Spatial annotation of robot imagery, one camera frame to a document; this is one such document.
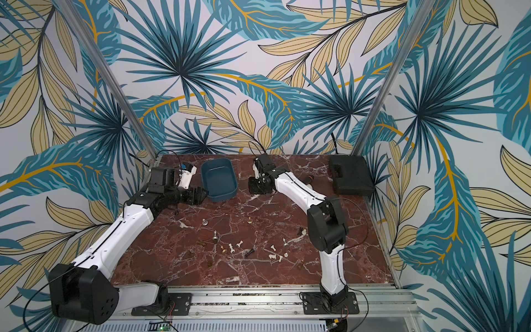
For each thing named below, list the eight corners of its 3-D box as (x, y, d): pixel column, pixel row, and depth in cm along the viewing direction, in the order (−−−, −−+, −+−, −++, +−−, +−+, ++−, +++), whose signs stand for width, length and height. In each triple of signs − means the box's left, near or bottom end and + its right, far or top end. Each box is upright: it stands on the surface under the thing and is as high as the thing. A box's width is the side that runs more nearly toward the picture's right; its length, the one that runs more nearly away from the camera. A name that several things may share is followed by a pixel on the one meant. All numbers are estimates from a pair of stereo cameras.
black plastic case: (335, 195, 106) (339, 188, 101) (327, 162, 120) (330, 155, 115) (372, 196, 106) (377, 189, 101) (359, 163, 120) (364, 155, 115)
